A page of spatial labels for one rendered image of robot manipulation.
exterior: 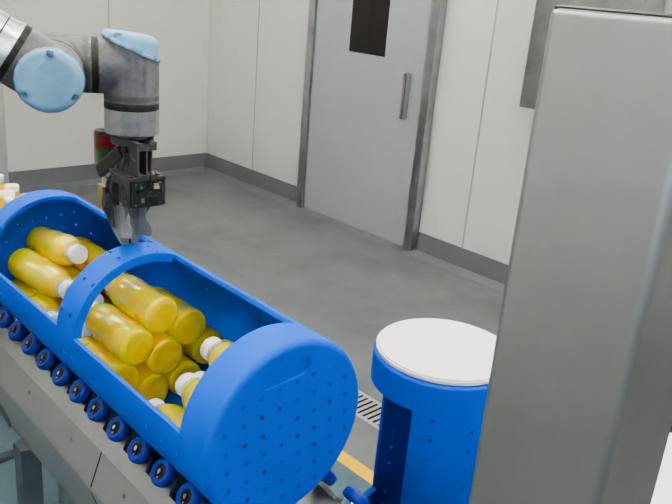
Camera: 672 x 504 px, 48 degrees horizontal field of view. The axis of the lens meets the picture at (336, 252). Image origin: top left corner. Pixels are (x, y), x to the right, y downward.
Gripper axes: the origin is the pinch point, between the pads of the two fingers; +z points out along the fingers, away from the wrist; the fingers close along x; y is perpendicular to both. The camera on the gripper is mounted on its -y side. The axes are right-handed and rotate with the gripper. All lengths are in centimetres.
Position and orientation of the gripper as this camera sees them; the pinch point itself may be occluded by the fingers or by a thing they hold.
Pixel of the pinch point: (127, 242)
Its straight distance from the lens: 141.1
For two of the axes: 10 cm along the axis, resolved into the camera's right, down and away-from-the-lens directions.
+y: 6.7, 3.0, -6.8
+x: 7.4, -1.7, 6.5
